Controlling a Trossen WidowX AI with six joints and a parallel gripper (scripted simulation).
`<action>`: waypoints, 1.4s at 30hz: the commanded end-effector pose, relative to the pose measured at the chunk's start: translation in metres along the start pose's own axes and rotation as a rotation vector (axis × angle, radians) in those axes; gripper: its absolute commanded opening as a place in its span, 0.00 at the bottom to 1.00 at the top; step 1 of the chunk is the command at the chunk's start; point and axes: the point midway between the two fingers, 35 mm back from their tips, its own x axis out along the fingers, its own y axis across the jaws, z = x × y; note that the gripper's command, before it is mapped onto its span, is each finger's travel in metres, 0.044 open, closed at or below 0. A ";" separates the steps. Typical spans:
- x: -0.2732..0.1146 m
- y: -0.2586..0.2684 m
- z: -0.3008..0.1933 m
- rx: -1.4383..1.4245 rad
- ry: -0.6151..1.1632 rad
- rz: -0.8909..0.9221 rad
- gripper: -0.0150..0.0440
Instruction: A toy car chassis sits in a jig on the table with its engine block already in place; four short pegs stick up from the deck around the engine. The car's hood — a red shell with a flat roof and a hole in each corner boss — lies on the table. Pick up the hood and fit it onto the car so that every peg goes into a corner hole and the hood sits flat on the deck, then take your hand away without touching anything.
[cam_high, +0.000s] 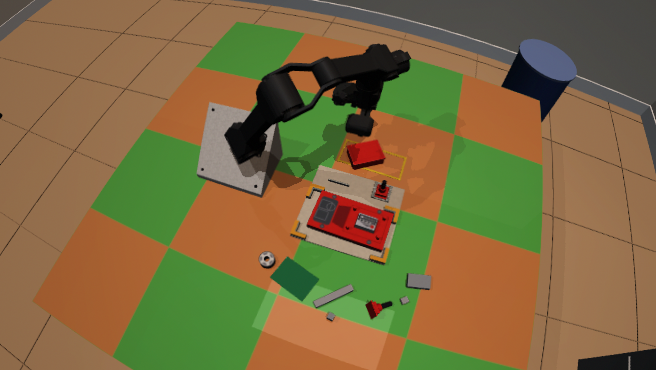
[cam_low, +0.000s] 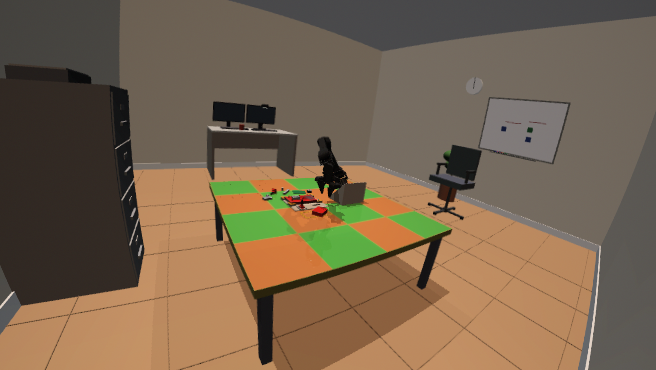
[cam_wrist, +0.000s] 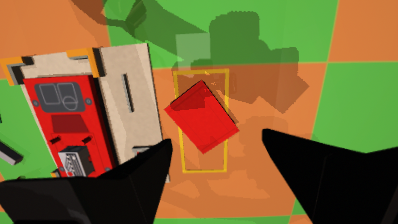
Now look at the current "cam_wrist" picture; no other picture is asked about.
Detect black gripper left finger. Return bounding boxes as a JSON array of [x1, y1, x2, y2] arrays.
[[0, 138, 173, 224]]

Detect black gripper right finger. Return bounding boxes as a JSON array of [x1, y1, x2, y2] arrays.
[[261, 129, 398, 224]]

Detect grey rectangular bar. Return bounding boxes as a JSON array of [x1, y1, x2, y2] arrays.
[[0, 142, 23, 165]]

